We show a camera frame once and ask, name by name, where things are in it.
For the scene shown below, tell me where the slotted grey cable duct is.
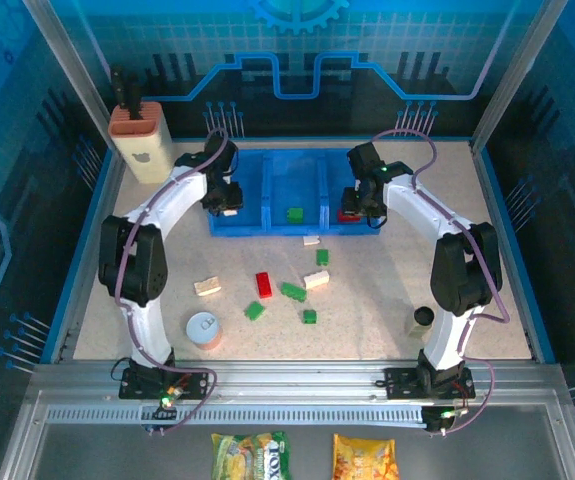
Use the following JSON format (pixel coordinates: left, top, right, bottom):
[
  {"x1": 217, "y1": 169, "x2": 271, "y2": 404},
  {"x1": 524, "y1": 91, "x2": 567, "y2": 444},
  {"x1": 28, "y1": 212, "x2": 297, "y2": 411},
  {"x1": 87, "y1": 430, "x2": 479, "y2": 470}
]
[{"x1": 46, "y1": 407, "x2": 428, "y2": 427}]

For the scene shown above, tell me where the blue plastic bin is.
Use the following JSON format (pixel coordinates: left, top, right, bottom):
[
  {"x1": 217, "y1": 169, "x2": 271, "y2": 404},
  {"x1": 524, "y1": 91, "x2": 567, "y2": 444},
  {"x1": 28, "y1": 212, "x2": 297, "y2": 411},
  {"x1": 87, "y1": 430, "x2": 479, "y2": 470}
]
[
  {"x1": 261, "y1": 149, "x2": 329, "y2": 237},
  {"x1": 319, "y1": 148, "x2": 385, "y2": 236},
  {"x1": 206, "y1": 148, "x2": 272, "y2": 238}
]

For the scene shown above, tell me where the aluminium frame post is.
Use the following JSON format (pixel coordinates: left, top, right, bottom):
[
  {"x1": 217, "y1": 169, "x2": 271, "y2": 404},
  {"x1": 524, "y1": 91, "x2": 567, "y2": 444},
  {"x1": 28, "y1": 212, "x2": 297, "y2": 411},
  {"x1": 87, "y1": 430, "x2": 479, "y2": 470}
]
[
  {"x1": 21, "y1": 0, "x2": 121, "y2": 154},
  {"x1": 470, "y1": 0, "x2": 568, "y2": 154}
]

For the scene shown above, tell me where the long white lego brick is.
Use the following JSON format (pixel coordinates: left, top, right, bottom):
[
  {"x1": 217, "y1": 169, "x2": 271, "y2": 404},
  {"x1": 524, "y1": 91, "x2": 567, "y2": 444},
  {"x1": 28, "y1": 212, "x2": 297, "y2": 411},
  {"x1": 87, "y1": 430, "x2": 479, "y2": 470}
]
[
  {"x1": 303, "y1": 269, "x2": 331, "y2": 290},
  {"x1": 193, "y1": 277, "x2": 223, "y2": 298}
]

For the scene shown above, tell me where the cream knife block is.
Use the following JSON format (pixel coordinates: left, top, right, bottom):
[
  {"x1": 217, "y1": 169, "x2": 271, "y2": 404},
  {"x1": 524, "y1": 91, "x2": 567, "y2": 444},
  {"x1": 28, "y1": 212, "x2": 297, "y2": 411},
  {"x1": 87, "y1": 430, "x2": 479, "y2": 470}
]
[{"x1": 107, "y1": 99, "x2": 174, "y2": 185}]

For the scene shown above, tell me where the yellow snack bag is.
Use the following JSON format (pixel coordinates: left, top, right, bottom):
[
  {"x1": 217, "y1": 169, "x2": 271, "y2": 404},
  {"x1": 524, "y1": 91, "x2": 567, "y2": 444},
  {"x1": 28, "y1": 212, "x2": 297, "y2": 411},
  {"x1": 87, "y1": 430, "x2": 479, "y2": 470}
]
[{"x1": 331, "y1": 432, "x2": 399, "y2": 480}]

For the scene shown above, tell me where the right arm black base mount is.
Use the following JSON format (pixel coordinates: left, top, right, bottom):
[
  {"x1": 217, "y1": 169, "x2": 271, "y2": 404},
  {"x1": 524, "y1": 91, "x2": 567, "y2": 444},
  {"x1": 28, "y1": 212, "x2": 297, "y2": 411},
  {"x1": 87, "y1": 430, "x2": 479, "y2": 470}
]
[{"x1": 384, "y1": 364, "x2": 476, "y2": 401}]

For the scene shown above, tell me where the aluminium frame rail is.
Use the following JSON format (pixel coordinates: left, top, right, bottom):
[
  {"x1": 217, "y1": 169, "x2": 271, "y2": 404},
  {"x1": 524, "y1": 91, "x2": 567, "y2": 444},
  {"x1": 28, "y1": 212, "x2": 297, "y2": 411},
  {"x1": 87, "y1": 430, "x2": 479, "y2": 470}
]
[{"x1": 30, "y1": 362, "x2": 564, "y2": 404}]

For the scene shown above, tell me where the small circuit board green light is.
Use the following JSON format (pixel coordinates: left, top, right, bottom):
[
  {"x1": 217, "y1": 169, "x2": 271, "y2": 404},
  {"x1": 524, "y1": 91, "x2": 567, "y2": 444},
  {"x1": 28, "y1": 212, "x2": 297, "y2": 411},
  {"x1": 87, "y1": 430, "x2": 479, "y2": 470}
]
[
  {"x1": 159, "y1": 383, "x2": 189, "y2": 408},
  {"x1": 436, "y1": 405, "x2": 470, "y2": 422}
]

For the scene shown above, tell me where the long green lego brick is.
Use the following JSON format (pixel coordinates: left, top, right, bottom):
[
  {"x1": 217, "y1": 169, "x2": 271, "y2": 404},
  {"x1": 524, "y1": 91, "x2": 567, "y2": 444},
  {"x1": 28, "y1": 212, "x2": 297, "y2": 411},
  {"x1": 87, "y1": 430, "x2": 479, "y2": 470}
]
[{"x1": 280, "y1": 282, "x2": 308, "y2": 303}]

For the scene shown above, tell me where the green snack bag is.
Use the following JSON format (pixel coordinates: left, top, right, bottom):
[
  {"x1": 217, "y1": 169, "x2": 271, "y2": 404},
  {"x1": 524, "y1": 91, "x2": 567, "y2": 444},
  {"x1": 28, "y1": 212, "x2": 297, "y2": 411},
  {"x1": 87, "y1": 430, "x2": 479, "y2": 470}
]
[{"x1": 210, "y1": 430, "x2": 292, "y2": 480}]

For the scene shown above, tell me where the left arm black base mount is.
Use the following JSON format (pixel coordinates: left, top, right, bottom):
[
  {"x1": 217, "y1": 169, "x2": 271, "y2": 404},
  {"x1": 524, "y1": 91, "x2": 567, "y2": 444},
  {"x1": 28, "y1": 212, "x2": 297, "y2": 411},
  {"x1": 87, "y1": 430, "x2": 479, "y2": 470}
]
[{"x1": 119, "y1": 362, "x2": 209, "y2": 401}]

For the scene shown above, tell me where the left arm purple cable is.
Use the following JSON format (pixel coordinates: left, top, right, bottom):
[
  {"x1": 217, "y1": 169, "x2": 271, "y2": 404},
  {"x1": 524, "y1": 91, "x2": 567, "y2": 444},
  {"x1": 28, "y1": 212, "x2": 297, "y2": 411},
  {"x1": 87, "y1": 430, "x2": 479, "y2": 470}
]
[{"x1": 114, "y1": 127, "x2": 231, "y2": 437}]

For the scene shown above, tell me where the black knife handle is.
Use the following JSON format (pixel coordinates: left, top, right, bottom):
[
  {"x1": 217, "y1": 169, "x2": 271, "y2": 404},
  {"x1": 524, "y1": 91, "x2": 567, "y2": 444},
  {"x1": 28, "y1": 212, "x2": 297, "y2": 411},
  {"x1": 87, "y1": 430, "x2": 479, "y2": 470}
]
[
  {"x1": 110, "y1": 64, "x2": 126, "y2": 109},
  {"x1": 125, "y1": 72, "x2": 144, "y2": 121}
]

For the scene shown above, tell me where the small bottle black cap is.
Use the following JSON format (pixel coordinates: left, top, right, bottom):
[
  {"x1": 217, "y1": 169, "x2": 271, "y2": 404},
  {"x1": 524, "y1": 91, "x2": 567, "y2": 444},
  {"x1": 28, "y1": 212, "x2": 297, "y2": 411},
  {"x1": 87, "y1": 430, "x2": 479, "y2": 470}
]
[{"x1": 405, "y1": 305, "x2": 437, "y2": 341}]

